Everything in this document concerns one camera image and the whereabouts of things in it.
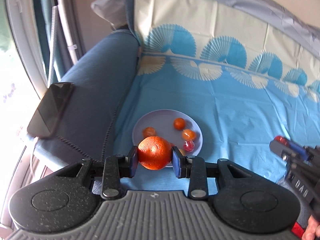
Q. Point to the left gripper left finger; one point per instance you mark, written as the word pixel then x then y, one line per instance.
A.
pixel 115 168

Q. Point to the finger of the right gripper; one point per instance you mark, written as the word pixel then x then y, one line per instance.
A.
pixel 287 151

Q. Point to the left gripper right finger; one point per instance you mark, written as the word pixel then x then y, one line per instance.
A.
pixel 193 168

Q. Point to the red fruit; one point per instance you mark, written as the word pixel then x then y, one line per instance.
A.
pixel 281 140
pixel 188 146

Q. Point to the tan longan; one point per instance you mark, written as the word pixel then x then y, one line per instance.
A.
pixel 183 152

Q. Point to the orange tangerine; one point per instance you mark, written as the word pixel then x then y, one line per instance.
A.
pixel 188 135
pixel 179 124
pixel 154 153

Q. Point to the orange fruit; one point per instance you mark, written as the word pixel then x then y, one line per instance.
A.
pixel 149 132

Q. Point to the person's right hand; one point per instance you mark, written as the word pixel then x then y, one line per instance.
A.
pixel 312 231

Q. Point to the white round plate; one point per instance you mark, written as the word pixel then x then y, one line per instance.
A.
pixel 162 121

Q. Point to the blue fan-pattern cloth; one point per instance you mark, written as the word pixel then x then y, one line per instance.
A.
pixel 241 79

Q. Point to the black smartphone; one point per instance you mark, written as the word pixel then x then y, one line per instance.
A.
pixel 50 109

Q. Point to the blue sofa armrest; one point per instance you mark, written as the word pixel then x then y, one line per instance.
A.
pixel 102 79

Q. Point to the white window frame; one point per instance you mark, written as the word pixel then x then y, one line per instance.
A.
pixel 46 38

